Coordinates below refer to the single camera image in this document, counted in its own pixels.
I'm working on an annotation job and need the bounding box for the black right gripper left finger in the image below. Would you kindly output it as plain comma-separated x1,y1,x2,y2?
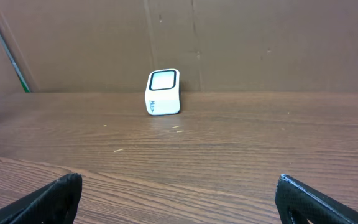
0,173,82,224

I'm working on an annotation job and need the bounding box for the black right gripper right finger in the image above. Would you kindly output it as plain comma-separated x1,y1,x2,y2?
275,174,358,224

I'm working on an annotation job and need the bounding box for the white barcode scanner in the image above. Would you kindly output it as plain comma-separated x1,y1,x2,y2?
145,68,181,116

